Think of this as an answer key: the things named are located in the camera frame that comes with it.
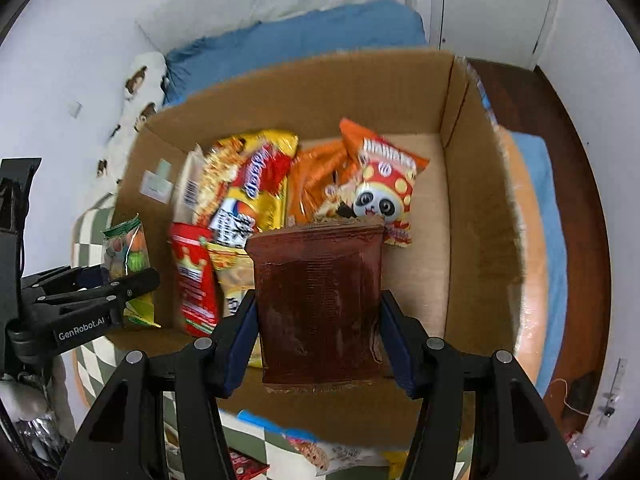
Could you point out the white chocolate stick packet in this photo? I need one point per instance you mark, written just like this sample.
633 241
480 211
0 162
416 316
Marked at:
187 187

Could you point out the white wall socket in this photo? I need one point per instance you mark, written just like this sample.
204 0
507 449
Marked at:
75 109
612 390

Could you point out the cardboard box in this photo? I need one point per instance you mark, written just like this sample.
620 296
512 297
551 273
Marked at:
450 260

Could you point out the yellow red crisps packet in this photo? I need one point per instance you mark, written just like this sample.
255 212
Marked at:
260 175

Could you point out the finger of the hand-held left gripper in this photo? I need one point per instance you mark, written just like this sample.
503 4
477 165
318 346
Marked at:
140 282
95 275

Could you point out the orange panda-print snack packet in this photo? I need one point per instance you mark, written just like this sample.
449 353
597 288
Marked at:
385 185

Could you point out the small red snack packet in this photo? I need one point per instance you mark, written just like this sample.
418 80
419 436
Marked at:
245 467

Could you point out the white bear-print pillow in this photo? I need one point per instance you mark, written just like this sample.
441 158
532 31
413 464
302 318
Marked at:
150 67

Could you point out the green candy packet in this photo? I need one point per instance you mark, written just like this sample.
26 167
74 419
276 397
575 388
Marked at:
125 250

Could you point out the green white checkered mat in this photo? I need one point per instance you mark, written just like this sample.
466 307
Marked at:
532 260

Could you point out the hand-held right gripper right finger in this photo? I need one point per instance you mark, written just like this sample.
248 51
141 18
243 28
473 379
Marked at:
395 345

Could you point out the dark brown snack packet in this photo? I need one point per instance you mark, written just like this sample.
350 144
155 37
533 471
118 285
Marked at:
315 300

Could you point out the plain orange snack packet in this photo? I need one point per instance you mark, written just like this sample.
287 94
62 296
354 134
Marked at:
310 180

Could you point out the white door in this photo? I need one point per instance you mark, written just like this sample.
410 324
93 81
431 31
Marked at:
490 5

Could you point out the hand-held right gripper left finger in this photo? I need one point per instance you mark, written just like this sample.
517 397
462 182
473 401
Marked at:
240 340

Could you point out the red crown-print snack packet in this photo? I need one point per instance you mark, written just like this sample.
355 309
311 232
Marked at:
192 280

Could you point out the white black snack packet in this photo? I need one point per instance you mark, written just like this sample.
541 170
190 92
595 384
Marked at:
330 455

